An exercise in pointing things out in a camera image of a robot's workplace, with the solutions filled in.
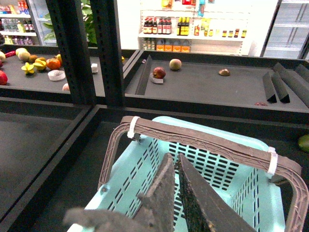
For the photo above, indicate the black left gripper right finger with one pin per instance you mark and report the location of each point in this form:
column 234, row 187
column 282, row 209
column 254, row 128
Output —
column 204, row 209

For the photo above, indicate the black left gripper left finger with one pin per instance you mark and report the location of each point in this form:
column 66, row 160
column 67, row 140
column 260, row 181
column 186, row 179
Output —
column 156, row 213

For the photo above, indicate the light blue plastic basket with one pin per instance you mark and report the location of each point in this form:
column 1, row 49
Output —
column 249, row 191

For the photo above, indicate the black wedge divider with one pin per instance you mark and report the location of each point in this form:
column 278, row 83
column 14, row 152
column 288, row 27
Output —
column 269, row 88

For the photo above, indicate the brown halved fruit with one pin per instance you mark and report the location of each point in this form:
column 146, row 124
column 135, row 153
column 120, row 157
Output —
column 224, row 72

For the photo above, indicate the red apple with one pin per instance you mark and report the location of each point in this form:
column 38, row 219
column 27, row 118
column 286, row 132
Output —
column 159, row 73

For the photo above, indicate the black fruit display shelf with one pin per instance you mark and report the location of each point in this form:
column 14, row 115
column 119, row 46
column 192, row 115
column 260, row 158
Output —
column 52, row 142

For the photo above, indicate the green peach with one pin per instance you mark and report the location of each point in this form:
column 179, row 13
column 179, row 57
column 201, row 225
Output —
column 175, row 64

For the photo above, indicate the orange persimmon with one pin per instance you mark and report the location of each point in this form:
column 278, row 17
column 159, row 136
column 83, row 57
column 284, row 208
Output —
column 53, row 64

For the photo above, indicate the white grocery shelf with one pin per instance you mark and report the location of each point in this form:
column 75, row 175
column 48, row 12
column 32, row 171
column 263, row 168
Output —
column 195, row 26

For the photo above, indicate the yellow star fruit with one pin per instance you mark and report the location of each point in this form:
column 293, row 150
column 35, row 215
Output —
column 28, row 68

